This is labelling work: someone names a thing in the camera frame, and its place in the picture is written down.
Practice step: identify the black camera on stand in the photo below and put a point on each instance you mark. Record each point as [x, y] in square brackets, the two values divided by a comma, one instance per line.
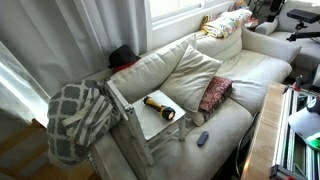
[303, 15]

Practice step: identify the white curtain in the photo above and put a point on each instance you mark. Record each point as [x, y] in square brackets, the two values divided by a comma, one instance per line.
[66, 40]

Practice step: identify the grey armchair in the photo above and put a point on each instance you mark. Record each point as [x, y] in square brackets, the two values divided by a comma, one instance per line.
[306, 50]

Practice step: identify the grey white striped cloth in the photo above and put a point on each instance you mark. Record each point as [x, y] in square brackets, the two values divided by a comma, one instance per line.
[90, 122]

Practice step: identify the light wooden table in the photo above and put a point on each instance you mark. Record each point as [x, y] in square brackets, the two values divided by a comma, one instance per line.
[265, 133]

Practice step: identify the beige fabric sofa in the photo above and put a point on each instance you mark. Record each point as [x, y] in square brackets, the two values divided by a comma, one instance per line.
[206, 156]

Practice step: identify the yellow and black torchlight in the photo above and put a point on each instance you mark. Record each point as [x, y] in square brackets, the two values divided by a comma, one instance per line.
[156, 106]

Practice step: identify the black hat with red band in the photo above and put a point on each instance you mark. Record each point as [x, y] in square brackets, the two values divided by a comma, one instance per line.
[122, 56]

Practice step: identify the small white wooden chair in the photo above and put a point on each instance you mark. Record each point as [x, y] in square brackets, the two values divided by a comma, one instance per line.
[154, 124]

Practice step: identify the aluminium frame rack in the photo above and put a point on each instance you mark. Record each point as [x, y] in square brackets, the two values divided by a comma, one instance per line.
[283, 140]

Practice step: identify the grey white patterned blanket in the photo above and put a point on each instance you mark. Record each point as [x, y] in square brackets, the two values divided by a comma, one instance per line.
[63, 110]

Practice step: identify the beige throw pillow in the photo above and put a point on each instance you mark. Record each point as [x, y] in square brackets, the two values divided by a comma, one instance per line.
[190, 80]

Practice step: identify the wooden steps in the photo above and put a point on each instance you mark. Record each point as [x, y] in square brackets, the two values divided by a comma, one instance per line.
[23, 156]

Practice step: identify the black remote control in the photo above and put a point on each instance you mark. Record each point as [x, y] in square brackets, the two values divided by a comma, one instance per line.
[202, 138]

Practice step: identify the white paper roll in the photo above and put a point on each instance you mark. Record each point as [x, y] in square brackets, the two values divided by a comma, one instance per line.
[305, 121]

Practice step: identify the green object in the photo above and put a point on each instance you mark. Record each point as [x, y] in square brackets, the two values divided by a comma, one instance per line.
[314, 142]

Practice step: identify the white window frame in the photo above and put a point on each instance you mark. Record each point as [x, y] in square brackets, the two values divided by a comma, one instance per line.
[173, 16]

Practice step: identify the red patterned cushion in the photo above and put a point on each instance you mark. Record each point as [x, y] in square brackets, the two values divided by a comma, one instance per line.
[215, 94]

